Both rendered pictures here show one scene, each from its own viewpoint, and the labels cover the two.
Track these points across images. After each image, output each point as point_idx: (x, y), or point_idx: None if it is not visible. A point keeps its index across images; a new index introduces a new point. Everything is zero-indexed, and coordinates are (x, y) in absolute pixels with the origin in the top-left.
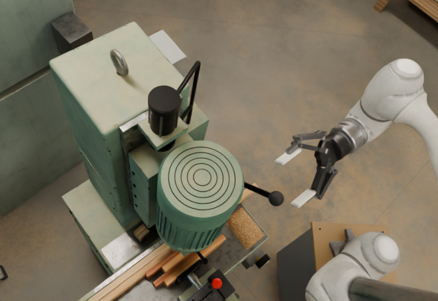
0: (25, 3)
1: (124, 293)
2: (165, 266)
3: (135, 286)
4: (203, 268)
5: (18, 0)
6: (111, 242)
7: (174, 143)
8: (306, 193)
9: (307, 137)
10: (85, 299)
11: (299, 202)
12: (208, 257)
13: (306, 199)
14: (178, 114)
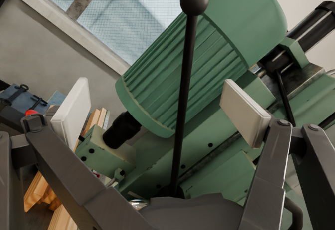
0: (305, 220)
1: (84, 127)
2: (78, 141)
3: (80, 133)
4: (30, 166)
5: (306, 213)
6: (104, 176)
7: (266, 59)
8: (75, 123)
9: (323, 149)
10: (107, 112)
11: (85, 88)
12: (29, 180)
13: (76, 95)
14: (289, 91)
